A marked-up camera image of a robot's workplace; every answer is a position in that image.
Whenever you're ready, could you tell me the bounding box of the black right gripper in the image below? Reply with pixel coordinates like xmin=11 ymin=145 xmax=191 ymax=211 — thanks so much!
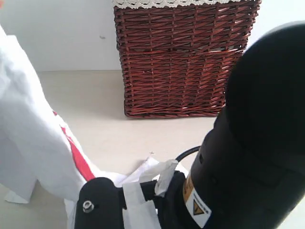
xmin=74 ymin=171 xmax=186 ymax=229

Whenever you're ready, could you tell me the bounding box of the white t-shirt red lettering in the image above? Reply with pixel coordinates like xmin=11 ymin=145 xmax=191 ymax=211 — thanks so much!
xmin=0 ymin=31 xmax=157 ymax=229

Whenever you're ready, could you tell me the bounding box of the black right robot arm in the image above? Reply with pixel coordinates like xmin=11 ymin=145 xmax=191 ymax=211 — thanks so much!
xmin=74 ymin=21 xmax=305 ymax=229

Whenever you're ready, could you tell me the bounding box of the dark brown wicker basket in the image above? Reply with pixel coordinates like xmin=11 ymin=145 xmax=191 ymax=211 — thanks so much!
xmin=113 ymin=0 xmax=261 ymax=118

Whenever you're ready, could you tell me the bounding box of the white lace fabric trim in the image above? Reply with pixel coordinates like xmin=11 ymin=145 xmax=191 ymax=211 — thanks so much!
xmin=112 ymin=0 xmax=230 ymax=9

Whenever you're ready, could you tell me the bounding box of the white tape on gripper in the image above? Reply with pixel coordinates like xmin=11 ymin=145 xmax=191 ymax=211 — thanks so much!
xmin=122 ymin=157 xmax=178 ymax=229

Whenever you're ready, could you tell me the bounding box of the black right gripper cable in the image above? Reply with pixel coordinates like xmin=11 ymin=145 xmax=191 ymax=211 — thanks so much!
xmin=175 ymin=146 xmax=201 ymax=163

